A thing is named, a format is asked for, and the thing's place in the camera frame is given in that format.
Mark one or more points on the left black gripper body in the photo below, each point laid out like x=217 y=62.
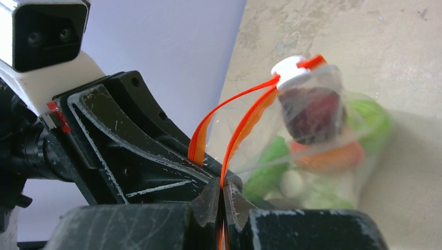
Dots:
x=33 y=147

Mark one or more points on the dark red plum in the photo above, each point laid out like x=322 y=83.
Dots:
x=312 y=115

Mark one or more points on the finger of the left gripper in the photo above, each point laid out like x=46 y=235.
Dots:
x=145 y=148
x=85 y=119

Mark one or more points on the white cauliflower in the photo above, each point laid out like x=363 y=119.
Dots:
x=278 y=182

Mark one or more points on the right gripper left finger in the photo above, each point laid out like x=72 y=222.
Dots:
x=204 y=228

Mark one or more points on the green lime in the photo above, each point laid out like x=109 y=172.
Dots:
x=372 y=122

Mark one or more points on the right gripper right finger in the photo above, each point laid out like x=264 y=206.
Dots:
x=237 y=229

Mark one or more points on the clear orange zip bag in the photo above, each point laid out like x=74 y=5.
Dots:
x=296 y=228

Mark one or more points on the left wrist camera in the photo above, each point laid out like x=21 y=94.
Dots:
x=41 y=53

